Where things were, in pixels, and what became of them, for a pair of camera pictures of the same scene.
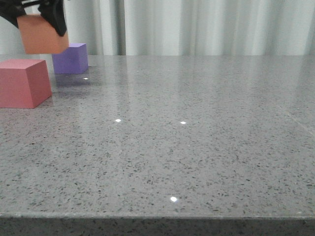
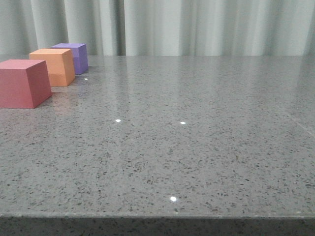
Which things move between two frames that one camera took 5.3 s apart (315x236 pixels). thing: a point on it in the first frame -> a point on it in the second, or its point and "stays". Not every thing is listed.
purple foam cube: (73, 60) stays
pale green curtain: (183, 27) stays
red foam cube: (24, 83) stays
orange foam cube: (40, 36) -> (60, 65)
